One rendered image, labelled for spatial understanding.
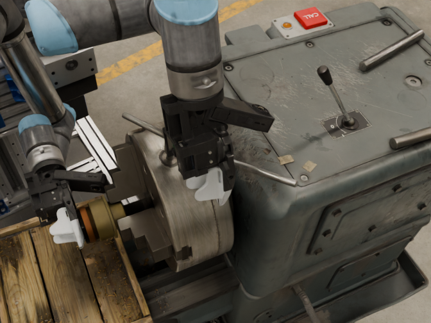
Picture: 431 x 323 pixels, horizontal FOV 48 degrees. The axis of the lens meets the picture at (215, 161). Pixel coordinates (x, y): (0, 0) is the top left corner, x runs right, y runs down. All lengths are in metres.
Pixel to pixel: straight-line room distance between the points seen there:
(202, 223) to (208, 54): 0.40
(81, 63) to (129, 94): 1.45
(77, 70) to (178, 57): 0.77
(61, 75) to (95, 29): 0.70
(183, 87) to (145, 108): 2.07
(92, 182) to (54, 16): 0.49
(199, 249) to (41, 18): 0.52
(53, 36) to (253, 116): 0.29
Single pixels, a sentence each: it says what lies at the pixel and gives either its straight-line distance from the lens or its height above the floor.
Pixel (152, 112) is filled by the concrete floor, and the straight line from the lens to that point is 2.69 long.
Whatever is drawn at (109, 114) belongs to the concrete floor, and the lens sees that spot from 2.70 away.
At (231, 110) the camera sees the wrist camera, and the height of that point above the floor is 1.47.
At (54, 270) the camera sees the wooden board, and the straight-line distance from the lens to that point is 1.23.
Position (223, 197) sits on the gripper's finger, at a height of 1.33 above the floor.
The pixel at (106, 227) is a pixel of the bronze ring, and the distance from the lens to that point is 1.01.
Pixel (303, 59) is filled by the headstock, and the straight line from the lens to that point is 1.12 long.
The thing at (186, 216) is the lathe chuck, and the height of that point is 1.18.
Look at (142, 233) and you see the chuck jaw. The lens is 0.98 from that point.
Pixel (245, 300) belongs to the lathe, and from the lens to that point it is 1.23.
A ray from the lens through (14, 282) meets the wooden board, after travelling 1.25.
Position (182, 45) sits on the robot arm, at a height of 1.58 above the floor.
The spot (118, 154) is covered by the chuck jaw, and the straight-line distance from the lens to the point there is 1.00.
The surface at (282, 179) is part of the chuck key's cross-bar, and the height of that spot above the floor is 1.33.
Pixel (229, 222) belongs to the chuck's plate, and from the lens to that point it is 0.95.
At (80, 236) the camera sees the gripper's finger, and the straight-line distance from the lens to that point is 1.02.
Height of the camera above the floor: 1.97
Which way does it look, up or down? 53 degrees down
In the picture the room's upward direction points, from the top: 4 degrees clockwise
